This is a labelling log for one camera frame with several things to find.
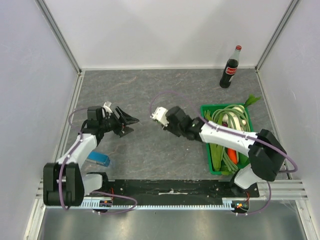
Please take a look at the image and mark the grey cable duct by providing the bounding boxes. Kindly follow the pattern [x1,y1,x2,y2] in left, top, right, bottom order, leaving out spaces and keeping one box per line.
[77,199,235,211]

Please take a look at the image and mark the blue small box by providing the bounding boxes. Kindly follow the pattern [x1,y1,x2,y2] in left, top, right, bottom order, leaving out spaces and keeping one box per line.
[87,151,110,168]

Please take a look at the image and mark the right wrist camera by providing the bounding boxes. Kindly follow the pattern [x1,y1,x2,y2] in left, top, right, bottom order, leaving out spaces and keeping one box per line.
[150,106,169,130]

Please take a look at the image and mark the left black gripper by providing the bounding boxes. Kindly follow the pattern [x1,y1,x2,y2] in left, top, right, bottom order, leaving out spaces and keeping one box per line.
[99,106,140,138]

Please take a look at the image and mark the orange carrot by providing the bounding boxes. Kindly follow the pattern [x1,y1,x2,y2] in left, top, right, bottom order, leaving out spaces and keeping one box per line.
[227,148,238,165]

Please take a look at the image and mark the green long beans bundle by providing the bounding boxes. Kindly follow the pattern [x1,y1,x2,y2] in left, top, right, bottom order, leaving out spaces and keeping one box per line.
[209,104,252,175]

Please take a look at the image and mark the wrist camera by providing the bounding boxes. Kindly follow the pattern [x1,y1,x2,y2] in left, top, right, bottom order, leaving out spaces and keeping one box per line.
[150,106,169,130]
[102,101,113,118]

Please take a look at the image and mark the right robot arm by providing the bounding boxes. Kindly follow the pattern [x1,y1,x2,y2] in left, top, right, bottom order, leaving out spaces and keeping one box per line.
[160,106,286,197]

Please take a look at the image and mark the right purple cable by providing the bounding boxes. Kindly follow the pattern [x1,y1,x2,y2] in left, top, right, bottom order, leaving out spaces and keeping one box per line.
[148,90,299,216]

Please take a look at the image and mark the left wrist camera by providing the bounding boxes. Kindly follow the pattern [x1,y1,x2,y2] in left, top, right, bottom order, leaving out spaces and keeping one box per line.
[102,101,113,118]

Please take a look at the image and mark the cola glass bottle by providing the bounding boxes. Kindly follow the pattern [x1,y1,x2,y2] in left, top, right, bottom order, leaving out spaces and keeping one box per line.
[219,45,242,89]

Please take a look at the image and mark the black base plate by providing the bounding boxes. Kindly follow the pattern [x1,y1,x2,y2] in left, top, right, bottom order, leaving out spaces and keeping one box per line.
[98,179,260,206]

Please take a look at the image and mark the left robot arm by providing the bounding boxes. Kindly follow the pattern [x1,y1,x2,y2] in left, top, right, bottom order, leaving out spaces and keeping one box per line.
[42,104,139,209]

